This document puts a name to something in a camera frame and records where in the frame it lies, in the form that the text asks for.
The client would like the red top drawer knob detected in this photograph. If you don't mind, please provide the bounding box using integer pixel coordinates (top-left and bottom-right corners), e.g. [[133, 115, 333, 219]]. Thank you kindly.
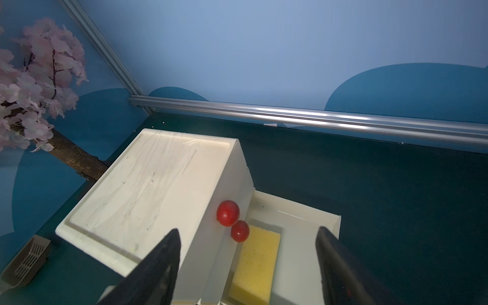
[[216, 200, 240, 227]]

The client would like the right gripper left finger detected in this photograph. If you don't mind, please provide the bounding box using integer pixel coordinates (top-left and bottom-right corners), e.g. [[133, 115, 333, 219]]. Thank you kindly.
[[98, 229, 181, 304]]

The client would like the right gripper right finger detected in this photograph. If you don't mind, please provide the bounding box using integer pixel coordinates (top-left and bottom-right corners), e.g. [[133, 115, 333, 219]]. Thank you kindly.
[[315, 226, 403, 304]]

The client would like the brown slotted spatula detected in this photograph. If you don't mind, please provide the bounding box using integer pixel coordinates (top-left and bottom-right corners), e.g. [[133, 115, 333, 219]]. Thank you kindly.
[[1, 235, 51, 294]]

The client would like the cream drawer cabinet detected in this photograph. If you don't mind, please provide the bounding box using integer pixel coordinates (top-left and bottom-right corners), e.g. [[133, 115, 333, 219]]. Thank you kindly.
[[55, 128, 254, 304]]

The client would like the pink cherry blossom tree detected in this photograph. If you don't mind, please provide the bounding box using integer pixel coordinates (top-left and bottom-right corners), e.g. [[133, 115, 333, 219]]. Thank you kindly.
[[1, 18, 108, 180]]

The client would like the red middle drawer knob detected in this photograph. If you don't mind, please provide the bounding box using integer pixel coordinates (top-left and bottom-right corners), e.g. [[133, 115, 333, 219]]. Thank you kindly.
[[231, 220, 250, 243]]

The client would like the red drawer knob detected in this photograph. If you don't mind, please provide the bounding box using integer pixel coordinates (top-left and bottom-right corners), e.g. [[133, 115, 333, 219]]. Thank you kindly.
[[216, 200, 240, 227], [231, 220, 250, 243]]

